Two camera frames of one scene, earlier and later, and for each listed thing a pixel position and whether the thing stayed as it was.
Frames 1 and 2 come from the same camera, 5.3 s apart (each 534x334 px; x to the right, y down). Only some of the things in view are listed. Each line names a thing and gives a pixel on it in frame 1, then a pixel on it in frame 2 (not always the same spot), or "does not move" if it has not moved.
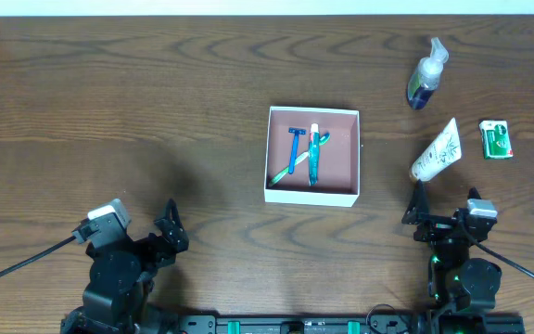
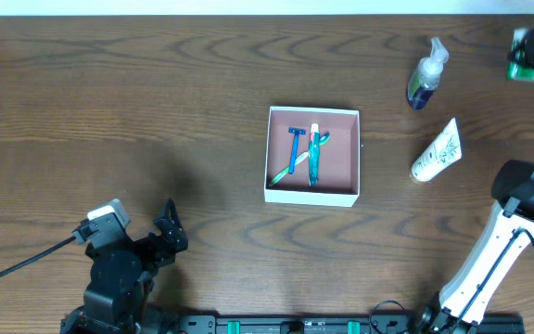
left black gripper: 157,246 does not move
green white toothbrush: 323,139 does not move
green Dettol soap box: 495,138 to 518,69
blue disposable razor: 294,147 does not move
